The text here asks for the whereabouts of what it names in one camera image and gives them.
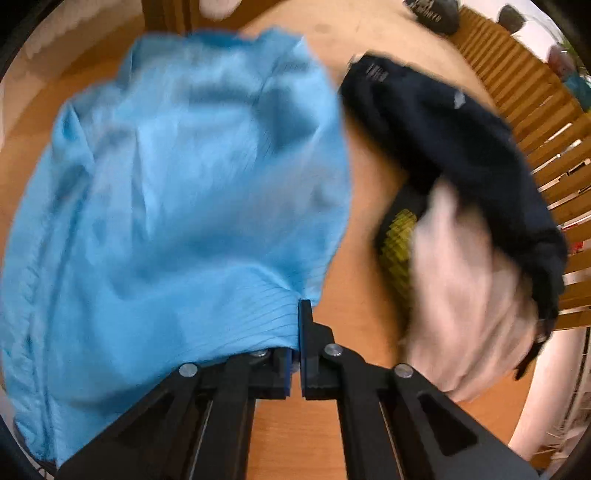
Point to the dark navy garment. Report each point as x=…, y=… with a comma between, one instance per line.
x=452, y=134

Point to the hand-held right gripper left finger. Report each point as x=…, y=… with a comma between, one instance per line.
x=287, y=367

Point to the black yellow patterned garment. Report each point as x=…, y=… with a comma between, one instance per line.
x=399, y=235

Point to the white lace tablecloth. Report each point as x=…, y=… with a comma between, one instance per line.
x=217, y=7

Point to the red pot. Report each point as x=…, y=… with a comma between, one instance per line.
x=561, y=60

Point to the red object behind fence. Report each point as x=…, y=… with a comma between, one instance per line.
x=576, y=242

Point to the dark plant pot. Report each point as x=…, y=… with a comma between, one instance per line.
x=511, y=18

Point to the light blue striped work coat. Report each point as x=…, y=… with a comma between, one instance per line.
x=184, y=184

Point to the wooden side table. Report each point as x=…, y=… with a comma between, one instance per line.
x=166, y=16

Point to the teal container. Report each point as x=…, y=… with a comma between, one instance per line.
x=579, y=85

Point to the white ribbed garment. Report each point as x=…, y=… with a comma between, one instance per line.
x=461, y=286

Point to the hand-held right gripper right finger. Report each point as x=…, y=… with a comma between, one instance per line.
x=303, y=323

